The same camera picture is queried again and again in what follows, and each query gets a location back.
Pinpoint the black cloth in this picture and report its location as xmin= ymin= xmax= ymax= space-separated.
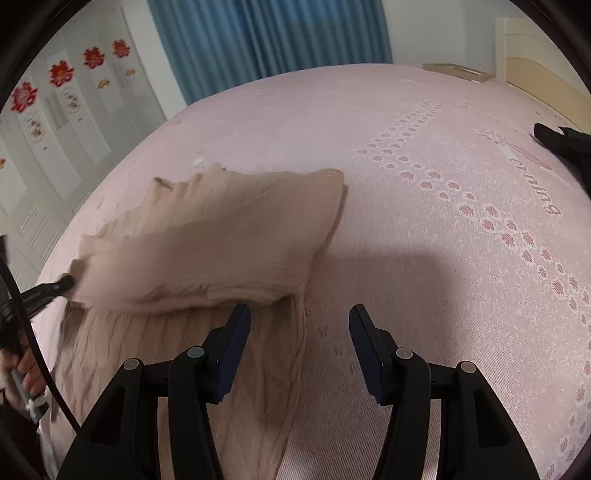
xmin=533 ymin=122 xmax=591 ymax=185

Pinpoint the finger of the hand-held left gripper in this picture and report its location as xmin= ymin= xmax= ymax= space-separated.
xmin=21 ymin=274 xmax=75 ymax=308

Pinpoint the beige knit sweater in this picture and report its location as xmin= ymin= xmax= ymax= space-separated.
xmin=48 ymin=165 xmax=347 ymax=480

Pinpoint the black cable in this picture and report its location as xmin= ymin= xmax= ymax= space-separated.
xmin=0 ymin=261 xmax=81 ymax=432

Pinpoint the person's left hand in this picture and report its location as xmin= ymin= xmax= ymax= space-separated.
xmin=0 ymin=344 xmax=47 ymax=409

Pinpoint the beige wooden headboard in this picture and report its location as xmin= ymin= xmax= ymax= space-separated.
xmin=494 ymin=17 xmax=591 ymax=130

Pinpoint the pink patterned bedspread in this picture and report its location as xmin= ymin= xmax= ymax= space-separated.
xmin=28 ymin=62 xmax=591 ymax=480

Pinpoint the blue curtain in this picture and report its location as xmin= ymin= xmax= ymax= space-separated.
xmin=147 ymin=0 xmax=394 ymax=107

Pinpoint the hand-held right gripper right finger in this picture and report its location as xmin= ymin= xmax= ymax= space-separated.
xmin=348 ymin=304 xmax=541 ymax=480

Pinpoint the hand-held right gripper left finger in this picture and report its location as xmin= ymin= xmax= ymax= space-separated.
xmin=56 ymin=302 xmax=252 ymax=480

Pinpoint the white wardrobe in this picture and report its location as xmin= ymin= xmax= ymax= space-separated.
xmin=0 ymin=4 xmax=169 ymax=296

